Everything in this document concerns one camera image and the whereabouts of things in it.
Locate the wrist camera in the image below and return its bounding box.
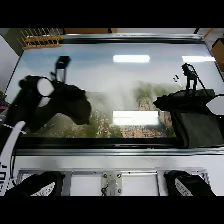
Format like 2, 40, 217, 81
49, 55, 72, 84
181, 62, 200, 92

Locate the wooden slatted rack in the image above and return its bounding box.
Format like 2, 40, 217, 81
19, 27, 65, 51

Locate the black cable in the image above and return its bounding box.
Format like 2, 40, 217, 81
190, 65, 216, 98

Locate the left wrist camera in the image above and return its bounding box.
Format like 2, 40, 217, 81
49, 55, 72, 84

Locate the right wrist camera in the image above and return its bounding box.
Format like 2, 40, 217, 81
181, 62, 200, 92

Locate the dark grey garment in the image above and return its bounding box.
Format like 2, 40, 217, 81
171, 110, 224, 150

